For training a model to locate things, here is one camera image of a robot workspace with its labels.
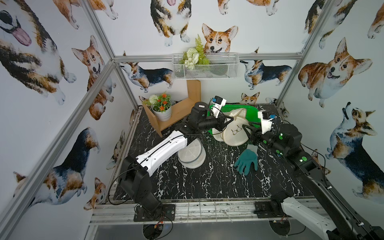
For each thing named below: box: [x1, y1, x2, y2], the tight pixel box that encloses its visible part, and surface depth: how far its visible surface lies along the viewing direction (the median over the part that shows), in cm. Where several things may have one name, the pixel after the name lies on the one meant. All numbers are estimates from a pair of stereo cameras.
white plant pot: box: [151, 104, 172, 122], surface depth 99 cm
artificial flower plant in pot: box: [142, 91, 172, 119], surface depth 96 cm
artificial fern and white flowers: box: [179, 34, 210, 70], surface depth 82 cm
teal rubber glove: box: [234, 144, 258, 176], surface depth 93 cm
